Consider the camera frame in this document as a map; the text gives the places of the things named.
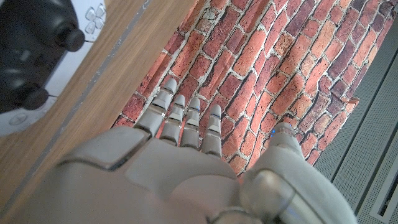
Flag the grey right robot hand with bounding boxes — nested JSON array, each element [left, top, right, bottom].
[[15, 78, 358, 224]]

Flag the white black game controller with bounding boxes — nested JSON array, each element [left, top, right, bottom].
[[0, 0, 107, 138]]

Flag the red brick print backdrop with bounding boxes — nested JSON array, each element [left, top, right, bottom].
[[111, 0, 398, 177]]

